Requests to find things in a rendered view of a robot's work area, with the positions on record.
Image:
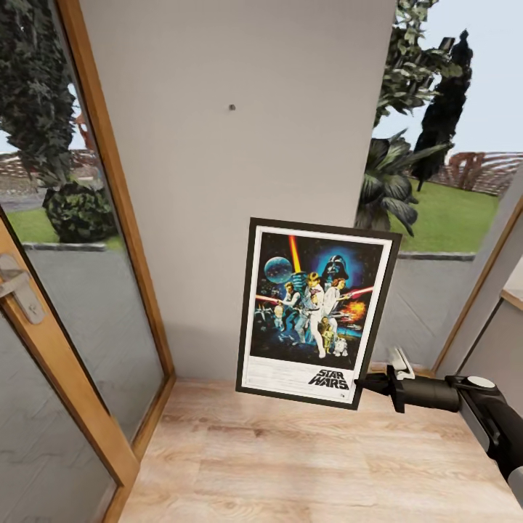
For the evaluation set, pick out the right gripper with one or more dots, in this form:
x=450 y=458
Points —
x=418 y=391

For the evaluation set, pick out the fixed window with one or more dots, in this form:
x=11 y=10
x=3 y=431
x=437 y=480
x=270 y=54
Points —
x=444 y=166

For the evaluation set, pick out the door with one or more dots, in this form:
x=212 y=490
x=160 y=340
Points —
x=85 y=365

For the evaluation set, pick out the poster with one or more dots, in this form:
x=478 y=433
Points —
x=313 y=299

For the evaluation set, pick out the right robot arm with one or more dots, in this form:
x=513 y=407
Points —
x=497 y=426

